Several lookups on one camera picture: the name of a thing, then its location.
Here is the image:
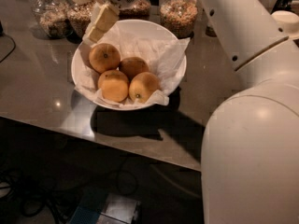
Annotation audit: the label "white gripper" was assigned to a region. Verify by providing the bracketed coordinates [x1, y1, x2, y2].
[72, 0, 138, 44]

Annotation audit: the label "orange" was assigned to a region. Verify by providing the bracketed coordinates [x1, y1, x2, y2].
[89, 43, 121, 73]
[119, 57, 150, 80]
[129, 72, 160, 104]
[98, 70, 129, 102]

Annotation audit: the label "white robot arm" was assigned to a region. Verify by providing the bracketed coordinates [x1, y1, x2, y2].
[201, 0, 299, 224]

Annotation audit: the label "white ceramic bowl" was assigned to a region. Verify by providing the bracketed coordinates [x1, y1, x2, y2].
[70, 19, 188, 112]

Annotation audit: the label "glass cereal jar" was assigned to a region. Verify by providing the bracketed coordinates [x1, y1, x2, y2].
[32, 0, 72, 39]
[160, 0, 198, 38]
[67, 1, 95, 37]
[120, 0, 151, 20]

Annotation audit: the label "glass cereal jar far left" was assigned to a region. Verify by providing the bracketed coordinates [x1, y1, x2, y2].
[32, 0, 72, 39]

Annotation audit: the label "white paper liner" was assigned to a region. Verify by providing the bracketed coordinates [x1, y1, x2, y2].
[74, 19, 191, 108]

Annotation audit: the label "stack of white plates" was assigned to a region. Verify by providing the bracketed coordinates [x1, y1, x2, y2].
[272, 10, 299, 40]

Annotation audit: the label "grey box on floor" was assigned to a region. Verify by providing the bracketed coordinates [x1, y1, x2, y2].
[67, 188, 141, 224]

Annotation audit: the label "black cable on table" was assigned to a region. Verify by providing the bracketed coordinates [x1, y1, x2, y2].
[0, 34, 17, 63]

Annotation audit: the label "black floor cables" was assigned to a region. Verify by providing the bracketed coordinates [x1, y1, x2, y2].
[0, 165, 78, 224]

